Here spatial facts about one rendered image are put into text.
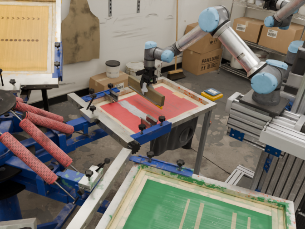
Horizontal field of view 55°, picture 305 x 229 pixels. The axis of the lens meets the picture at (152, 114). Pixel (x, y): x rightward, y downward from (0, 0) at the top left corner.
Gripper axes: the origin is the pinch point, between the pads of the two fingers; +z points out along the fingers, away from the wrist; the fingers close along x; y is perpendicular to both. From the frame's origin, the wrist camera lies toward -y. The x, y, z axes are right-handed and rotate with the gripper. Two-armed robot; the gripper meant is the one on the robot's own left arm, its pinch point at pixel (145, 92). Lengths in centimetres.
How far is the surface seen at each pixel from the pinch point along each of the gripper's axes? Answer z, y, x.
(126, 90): 10.2, -25.6, 3.3
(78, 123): 5, 2, -53
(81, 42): 29, -196, 60
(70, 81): 81, -201, 44
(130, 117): 13.5, 3.8, -15.8
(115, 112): 13.5, -7.8, -19.0
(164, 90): 13.5, -13.9, 33.1
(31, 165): -3, 31, -91
